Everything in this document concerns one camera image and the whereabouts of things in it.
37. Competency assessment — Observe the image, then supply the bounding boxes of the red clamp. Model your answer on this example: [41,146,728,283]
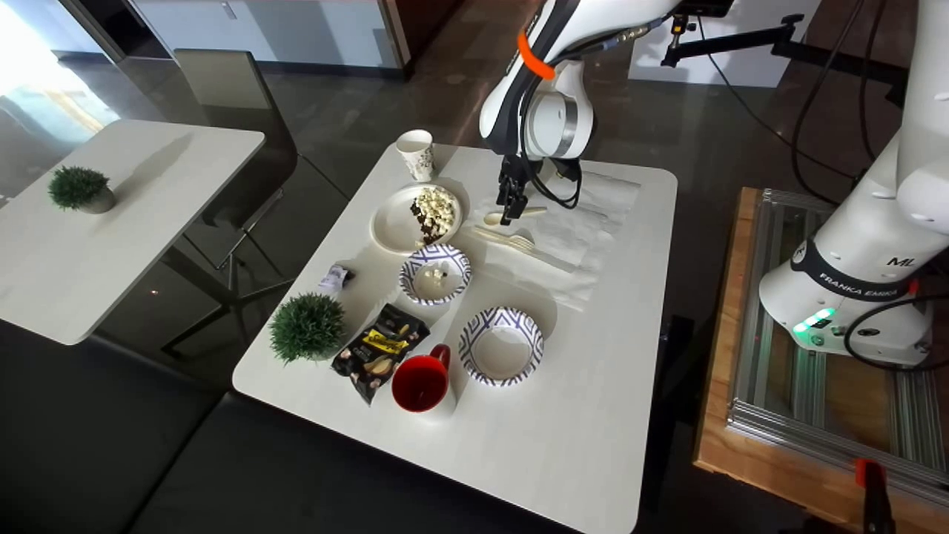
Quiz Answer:
[852,455,898,534]

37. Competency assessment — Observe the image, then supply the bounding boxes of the white embossed paper towel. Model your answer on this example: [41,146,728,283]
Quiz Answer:
[461,203,617,313]
[531,161,646,262]

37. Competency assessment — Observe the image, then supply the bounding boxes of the red and white mug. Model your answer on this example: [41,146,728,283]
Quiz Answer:
[390,341,458,415]

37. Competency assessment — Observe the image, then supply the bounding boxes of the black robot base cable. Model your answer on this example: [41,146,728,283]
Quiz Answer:
[843,287,949,376]

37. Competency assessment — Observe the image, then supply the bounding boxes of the large round green plant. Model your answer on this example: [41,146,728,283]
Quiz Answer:
[267,290,351,364]

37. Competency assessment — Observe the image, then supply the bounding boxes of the blue patterned bowl with popcorn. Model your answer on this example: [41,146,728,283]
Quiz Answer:
[397,244,476,307]

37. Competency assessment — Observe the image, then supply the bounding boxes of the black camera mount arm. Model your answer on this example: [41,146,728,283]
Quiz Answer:
[658,8,915,90]

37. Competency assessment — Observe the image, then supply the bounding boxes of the black and gold snack bag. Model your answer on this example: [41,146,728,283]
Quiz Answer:
[329,302,434,406]

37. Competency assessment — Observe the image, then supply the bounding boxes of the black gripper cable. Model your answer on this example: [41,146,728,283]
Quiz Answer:
[519,155,588,215]

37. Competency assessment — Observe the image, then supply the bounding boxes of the patterned paper cup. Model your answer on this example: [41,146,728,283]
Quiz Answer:
[396,127,440,188]

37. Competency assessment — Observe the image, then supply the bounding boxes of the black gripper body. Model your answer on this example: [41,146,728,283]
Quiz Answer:
[496,155,538,204]

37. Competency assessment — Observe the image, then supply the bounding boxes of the popcorn pieces in bowl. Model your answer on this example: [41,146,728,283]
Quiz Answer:
[412,265,464,301]

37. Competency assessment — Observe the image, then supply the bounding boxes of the black hanging cables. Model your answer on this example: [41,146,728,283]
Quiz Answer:
[692,0,894,212]

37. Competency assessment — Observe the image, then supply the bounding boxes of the empty blue patterned bowl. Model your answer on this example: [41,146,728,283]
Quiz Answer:
[455,302,550,390]

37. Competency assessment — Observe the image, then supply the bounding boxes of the aluminium frame rails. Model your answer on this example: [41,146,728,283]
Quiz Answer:
[728,188,949,489]

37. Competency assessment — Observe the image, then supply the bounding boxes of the wooden robot platform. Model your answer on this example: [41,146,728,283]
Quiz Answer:
[692,185,949,534]

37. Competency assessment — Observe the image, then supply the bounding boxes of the small potted green plant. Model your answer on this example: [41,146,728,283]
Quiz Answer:
[47,164,120,218]

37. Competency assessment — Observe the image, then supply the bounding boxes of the white plate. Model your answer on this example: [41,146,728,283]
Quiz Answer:
[369,181,468,255]

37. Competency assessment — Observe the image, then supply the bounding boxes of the dark chair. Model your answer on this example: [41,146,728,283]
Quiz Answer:
[157,46,345,362]

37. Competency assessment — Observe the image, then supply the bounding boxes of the white cabinet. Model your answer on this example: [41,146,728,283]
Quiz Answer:
[56,0,416,75]

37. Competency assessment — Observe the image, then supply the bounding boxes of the popcorn and chocolate pile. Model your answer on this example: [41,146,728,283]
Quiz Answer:
[410,185,464,246]

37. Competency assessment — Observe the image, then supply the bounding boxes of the small crumpled wrapper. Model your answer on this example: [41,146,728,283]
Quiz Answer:
[314,262,356,296]

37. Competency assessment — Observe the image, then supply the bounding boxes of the white side table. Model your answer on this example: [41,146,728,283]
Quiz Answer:
[0,117,271,350]

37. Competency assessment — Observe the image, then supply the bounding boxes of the orange strap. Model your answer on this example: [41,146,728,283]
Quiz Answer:
[513,32,563,86]

